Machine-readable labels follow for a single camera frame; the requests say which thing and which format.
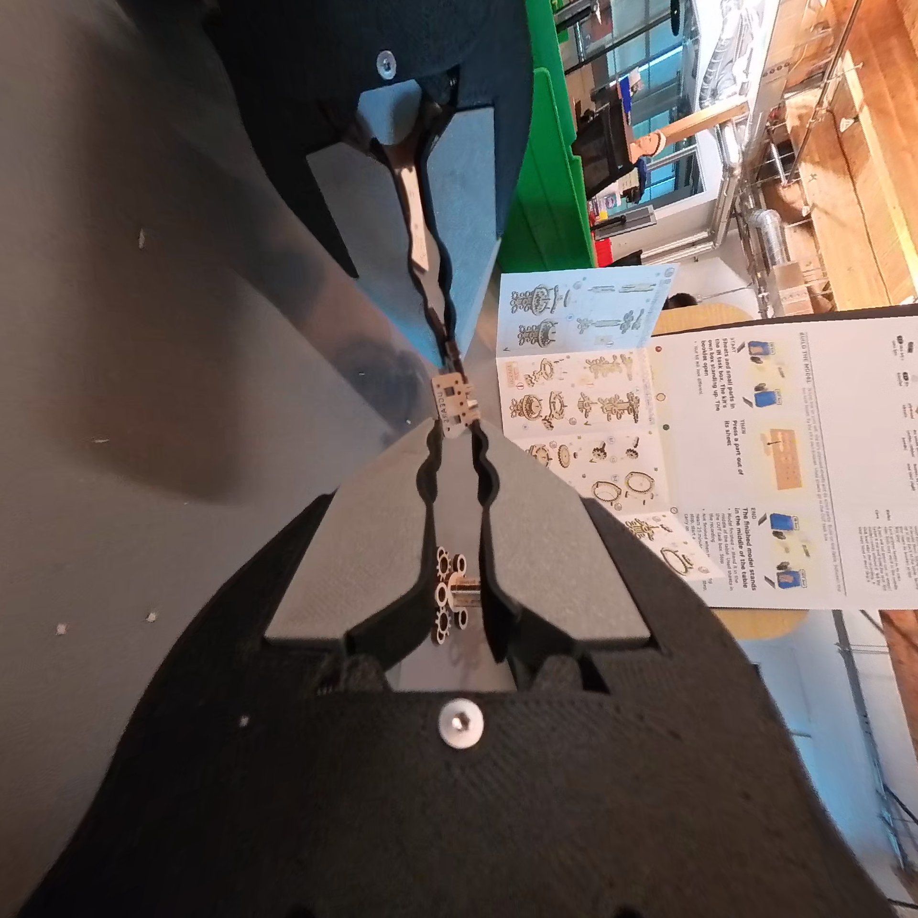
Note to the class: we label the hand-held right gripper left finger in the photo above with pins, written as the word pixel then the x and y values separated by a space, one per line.
pixel 358 559

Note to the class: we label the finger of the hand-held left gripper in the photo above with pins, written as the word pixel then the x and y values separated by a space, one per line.
pixel 466 193
pixel 358 208

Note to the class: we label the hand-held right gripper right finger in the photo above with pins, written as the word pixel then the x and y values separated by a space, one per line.
pixel 559 566

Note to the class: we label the round wooden frame part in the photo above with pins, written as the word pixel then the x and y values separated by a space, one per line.
pixel 414 215

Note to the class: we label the small wooden connector piece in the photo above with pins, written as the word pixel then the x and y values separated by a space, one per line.
pixel 441 409

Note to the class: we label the green plastic bin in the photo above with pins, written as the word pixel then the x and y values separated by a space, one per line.
pixel 552 43
pixel 545 215

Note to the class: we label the wooden flower-disc rod assembly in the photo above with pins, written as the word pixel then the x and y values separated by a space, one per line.
pixel 462 594

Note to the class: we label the folded assembly instruction sheet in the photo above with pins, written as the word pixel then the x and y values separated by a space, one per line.
pixel 617 459

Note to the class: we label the white instruction board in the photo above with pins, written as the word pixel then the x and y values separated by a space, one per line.
pixel 789 466

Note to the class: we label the silver ventilation duct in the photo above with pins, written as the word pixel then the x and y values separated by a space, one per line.
pixel 769 237

